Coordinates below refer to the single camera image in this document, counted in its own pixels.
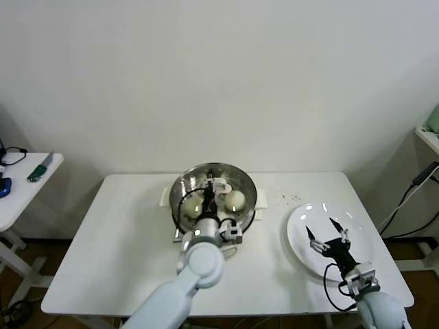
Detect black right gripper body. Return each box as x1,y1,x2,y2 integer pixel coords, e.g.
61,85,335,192
324,239,361,275

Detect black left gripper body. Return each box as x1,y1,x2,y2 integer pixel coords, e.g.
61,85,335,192
201,186,216,219

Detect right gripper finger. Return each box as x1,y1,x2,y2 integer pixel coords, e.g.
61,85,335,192
305,226,329,254
329,217,351,244

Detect round glass pot lid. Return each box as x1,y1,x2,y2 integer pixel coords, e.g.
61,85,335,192
170,162,257,234

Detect perforated steel steamer basket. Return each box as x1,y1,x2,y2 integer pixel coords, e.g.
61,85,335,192
170,163,257,237

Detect round white plate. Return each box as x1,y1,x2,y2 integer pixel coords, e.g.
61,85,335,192
286,203,375,278

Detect black power adapter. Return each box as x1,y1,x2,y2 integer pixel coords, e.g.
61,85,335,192
411,163,439,188

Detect white shelf rack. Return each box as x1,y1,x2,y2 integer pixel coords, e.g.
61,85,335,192
413,125,439,271

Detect mint green appliance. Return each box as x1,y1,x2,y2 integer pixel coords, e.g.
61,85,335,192
428,104,439,134

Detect white side table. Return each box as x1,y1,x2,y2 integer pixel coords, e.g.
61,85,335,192
0,152,64,309

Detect blue plastic object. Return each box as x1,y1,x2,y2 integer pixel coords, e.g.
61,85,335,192
0,177,14,199

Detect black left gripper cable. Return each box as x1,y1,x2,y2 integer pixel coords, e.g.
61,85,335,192
174,190,206,244

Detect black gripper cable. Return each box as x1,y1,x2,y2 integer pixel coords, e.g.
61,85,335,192
174,190,206,244
322,263,359,313

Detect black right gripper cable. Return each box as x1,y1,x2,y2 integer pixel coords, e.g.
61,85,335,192
322,263,359,313

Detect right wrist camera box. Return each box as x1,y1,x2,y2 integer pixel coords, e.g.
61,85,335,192
348,263,380,295

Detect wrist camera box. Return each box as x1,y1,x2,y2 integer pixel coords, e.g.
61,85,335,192
348,263,380,295
221,224,244,246

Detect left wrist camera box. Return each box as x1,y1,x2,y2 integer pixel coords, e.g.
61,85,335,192
221,224,244,246

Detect white wall cable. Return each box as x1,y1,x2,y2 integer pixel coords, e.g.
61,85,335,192
376,171,439,231

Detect black floor cable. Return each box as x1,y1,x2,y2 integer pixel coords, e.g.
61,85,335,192
375,183,439,239

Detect green handled knife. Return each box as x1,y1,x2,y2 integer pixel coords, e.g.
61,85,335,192
26,150,55,183

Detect thin black looped cable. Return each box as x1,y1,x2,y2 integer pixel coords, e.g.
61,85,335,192
0,138,28,168

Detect tangled floor cables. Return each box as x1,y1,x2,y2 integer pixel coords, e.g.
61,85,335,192
0,300,35,329

